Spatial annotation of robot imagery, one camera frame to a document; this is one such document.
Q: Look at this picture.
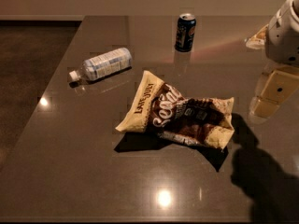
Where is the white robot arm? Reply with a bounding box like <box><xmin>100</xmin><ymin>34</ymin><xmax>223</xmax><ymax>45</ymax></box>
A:
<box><xmin>246</xmin><ymin>0</ymin><xmax>299</xmax><ymax>123</ymax></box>

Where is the crumpled chip bag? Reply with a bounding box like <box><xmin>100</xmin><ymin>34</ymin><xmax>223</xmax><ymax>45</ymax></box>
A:
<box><xmin>116</xmin><ymin>71</ymin><xmax>235</xmax><ymax>149</ymax></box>

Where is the dark blue soda can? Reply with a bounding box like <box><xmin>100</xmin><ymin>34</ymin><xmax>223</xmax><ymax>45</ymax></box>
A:
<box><xmin>175</xmin><ymin>13</ymin><xmax>196</xmax><ymax>52</ymax></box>

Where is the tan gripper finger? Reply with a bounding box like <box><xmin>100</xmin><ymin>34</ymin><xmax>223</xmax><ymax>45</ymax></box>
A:
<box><xmin>249</xmin><ymin>69</ymin><xmax>299</xmax><ymax>119</ymax></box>
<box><xmin>245</xmin><ymin>25</ymin><xmax>268</xmax><ymax>49</ymax></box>

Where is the clear plastic water bottle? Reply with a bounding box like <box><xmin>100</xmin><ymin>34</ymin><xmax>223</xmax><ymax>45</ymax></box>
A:
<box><xmin>69</xmin><ymin>48</ymin><xmax>132</xmax><ymax>82</ymax></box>

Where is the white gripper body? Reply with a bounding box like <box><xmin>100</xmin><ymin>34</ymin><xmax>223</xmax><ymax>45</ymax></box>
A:
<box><xmin>265</xmin><ymin>0</ymin><xmax>299</xmax><ymax>66</ymax></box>

